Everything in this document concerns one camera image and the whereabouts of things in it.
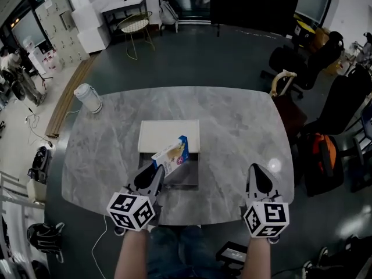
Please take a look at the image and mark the white cylindrical container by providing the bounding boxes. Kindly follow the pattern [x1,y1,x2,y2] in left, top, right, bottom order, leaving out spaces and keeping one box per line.
[73,83,103,115]

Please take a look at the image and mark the white drawer box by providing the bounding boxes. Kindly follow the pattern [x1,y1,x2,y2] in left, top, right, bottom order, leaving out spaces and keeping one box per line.
[137,120,201,191]

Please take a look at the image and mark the grey lockers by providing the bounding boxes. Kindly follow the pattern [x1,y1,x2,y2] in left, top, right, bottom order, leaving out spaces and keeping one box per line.
[34,0,91,68]

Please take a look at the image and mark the black backpack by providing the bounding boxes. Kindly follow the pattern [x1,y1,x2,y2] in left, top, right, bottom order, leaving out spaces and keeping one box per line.
[27,221,65,264]

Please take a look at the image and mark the cardboard box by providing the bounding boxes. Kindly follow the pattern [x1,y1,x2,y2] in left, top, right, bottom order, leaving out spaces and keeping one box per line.
[309,26,331,53]

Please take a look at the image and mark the orange black bag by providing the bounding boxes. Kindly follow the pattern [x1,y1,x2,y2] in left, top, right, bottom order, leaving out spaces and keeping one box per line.
[305,132,345,197]

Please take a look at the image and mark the person's leg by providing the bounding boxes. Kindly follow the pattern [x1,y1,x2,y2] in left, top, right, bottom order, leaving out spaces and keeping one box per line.
[147,227,184,279]
[180,225,223,279]

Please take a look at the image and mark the black clothes rack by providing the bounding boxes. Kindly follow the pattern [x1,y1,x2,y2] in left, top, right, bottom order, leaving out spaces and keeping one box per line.
[159,0,221,38]

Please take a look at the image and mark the white water dispenser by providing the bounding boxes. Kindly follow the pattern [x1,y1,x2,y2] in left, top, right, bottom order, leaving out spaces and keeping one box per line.
[27,38,49,75]

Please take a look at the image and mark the black framed glass door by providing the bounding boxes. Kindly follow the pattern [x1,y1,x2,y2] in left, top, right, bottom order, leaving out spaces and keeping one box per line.
[161,0,334,26]

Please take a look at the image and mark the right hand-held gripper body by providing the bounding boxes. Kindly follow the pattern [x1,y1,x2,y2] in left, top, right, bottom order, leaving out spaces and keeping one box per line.
[242,195,291,244]

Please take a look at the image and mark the person's left forearm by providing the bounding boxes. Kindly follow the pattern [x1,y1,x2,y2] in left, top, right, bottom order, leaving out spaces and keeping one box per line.
[114,230,152,279]

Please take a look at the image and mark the black office chair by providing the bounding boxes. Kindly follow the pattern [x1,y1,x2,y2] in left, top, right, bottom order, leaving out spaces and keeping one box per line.
[302,64,372,191]
[260,31,345,98]

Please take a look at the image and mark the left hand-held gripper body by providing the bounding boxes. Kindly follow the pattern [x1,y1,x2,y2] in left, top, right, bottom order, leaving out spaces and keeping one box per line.
[106,184,163,237]

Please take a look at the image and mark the yellow-lid black bin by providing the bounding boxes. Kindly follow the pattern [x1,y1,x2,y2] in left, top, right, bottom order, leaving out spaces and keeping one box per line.
[292,20,317,51]

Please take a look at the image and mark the person's right leg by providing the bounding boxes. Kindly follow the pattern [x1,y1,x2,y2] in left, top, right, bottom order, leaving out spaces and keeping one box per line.
[180,225,223,279]

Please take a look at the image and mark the grey backpack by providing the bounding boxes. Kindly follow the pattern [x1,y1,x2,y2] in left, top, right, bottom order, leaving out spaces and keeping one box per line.
[159,1,179,26]

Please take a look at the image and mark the black screen device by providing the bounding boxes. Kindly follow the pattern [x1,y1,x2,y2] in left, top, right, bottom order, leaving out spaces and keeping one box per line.
[215,241,248,269]

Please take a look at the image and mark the white side desk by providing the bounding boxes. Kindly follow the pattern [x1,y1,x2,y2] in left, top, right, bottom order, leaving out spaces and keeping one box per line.
[100,0,148,30]

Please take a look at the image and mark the clear water jug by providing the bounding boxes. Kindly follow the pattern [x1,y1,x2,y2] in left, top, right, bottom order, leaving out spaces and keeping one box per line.
[43,51,63,71]

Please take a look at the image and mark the person's left leg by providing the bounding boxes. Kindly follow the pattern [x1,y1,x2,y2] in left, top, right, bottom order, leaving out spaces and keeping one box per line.
[147,227,184,279]

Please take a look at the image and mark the gold wire chair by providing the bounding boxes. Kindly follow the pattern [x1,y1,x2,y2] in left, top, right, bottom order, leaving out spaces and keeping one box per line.
[117,11,156,60]

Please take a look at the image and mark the person's right forearm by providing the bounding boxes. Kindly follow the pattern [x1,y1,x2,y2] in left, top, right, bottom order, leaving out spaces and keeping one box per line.
[246,236,276,279]

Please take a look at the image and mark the blue and cream carton box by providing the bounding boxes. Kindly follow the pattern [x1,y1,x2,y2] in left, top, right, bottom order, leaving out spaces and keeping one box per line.
[151,135,190,177]

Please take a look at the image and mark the brown chair beige armrest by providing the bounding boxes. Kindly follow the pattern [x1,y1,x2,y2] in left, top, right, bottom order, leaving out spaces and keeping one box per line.
[269,70,309,133]

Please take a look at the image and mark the thin white cable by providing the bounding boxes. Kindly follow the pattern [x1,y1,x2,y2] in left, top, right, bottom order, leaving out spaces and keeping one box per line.
[91,213,109,279]

